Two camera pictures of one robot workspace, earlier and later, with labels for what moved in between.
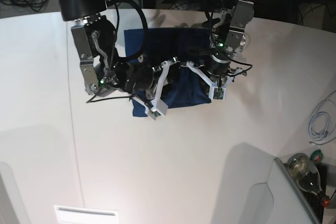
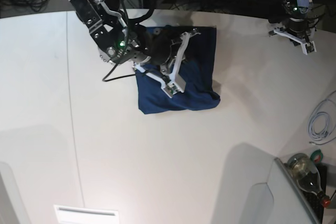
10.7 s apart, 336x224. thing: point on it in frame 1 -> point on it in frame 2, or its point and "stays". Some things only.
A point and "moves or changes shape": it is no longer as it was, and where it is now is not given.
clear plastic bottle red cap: [303, 168] stays
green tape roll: [317, 156] stays
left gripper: [139, 76] -> [158, 45]
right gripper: [217, 65] -> [297, 29]
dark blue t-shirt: [157, 67] moves or changes shape
